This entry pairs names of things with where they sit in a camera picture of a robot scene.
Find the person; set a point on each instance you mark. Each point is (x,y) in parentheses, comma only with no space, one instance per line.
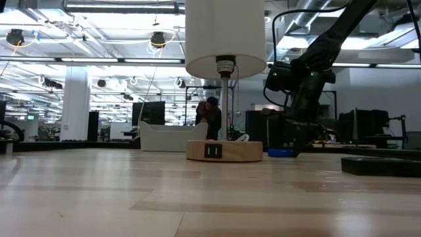
(210,116)

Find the black rectangular box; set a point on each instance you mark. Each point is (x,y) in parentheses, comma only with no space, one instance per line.
(378,167)

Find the black aluminium table frame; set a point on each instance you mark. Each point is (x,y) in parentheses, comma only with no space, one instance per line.
(49,145)

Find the white shade wooden base lamp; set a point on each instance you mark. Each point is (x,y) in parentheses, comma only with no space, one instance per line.
(225,33)

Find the black monitor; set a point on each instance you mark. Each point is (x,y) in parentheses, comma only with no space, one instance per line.
(153,113)

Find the silver ventilation duct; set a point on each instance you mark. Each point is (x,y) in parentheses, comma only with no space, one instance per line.
(309,21)

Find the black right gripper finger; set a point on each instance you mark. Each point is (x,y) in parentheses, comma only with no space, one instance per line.
(289,141)
(314,138)

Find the blue digital timer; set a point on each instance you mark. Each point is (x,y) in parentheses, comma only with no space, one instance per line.
(279,153)

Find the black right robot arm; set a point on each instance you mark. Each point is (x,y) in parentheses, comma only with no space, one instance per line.
(350,19)

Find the black tall cabinet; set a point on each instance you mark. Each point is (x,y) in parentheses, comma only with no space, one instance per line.
(93,126)

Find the white plastic bin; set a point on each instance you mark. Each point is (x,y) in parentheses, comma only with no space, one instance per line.
(171,136)

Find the white building pillar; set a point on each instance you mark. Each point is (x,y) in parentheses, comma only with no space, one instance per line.
(75,105)

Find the black workstation equipment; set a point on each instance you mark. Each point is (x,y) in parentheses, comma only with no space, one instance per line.
(368,123)

